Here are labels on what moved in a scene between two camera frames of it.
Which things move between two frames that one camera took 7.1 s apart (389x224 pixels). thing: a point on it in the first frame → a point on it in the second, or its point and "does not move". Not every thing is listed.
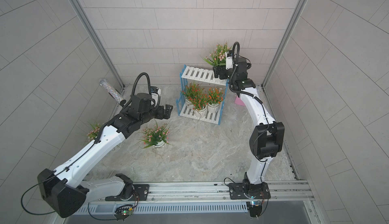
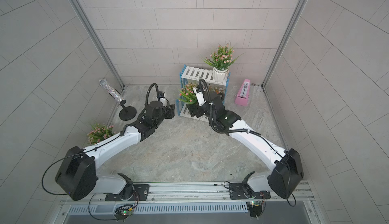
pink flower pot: (156, 136) → (188, 96)
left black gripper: (162, 115) does not move
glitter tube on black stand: (103, 81) does not move
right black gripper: (220, 72) → (193, 109)
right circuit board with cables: (255, 208) does not move
